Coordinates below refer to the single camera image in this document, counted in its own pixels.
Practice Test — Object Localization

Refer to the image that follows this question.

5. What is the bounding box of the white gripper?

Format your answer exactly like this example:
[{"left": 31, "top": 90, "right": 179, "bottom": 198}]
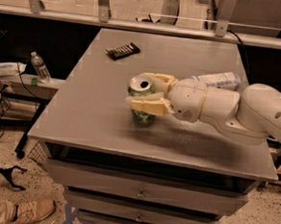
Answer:
[{"left": 126, "top": 73, "right": 208, "bottom": 122}]

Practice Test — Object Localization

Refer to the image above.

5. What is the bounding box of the green soda can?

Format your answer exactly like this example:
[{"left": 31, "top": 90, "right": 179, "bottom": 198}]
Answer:
[{"left": 127, "top": 74, "right": 156, "bottom": 125}]

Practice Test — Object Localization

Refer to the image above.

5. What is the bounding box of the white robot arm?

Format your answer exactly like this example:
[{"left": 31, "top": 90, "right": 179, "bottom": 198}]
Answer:
[{"left": 126, "top": 73, "right": 281, "bottom": 145}]

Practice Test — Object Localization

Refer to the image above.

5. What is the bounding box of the black snack bar wrapper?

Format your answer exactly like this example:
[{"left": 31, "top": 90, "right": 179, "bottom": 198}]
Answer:
[{"left": 106, "top": 42, "right": 141, "bottom": 61}]

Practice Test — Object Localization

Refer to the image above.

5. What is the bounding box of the clear plastic bottle white label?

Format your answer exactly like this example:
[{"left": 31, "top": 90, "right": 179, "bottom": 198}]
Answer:
[{"left": 192, "top": 72, "right": 242, "bottom": 90}]

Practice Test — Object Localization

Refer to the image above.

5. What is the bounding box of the grey drawer cabinet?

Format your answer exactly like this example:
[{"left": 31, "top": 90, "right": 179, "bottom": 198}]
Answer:
[{"left": 29, "top": 29, "right": 277, "bottom": 224}]

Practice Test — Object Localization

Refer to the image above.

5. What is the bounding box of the metal window railing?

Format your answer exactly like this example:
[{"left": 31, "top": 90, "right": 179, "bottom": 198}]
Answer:
[{"left": 0, "top": 0, "right": 281, "bottom": 50}]

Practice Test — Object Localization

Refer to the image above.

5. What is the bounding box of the small water bottle on bench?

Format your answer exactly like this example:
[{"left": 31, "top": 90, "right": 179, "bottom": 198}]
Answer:
[{"left": 30, "top": 52, "right": 51, "bottom": 84}]

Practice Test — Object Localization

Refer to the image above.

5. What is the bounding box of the low side bench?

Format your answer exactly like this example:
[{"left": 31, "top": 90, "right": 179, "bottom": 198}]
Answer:
[{"left": 0, "top": 74, "right": 65, "bottom": 159}]

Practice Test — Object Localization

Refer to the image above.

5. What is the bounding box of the white wipes pack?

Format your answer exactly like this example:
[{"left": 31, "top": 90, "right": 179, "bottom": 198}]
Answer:
[{"left": 0, "top": 62, "right": 26, "bottom": 77}]

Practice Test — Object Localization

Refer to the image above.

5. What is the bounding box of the black stand foot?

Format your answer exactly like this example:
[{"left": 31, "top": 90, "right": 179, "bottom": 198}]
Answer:
[{"left": 0, "top": 166, "right": 27, "bottom": 190}]

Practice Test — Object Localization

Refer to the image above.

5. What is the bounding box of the tan shoe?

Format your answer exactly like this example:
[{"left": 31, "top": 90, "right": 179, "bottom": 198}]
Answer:
[{"left": 12, "top": 199, "right": 56, "bottom": 224}]

